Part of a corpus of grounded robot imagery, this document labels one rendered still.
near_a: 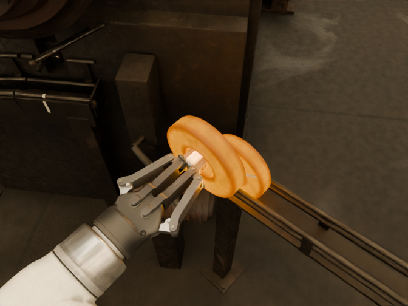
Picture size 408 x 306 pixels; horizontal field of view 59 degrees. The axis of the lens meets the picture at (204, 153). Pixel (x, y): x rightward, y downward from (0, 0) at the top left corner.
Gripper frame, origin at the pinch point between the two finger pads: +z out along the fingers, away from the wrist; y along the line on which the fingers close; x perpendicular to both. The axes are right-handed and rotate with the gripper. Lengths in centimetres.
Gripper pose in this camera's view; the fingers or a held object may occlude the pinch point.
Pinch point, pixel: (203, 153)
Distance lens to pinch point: 58.8
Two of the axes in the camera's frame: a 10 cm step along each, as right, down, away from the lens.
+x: -0.4, -5.6, -8.3
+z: 6.7, -6.3, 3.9
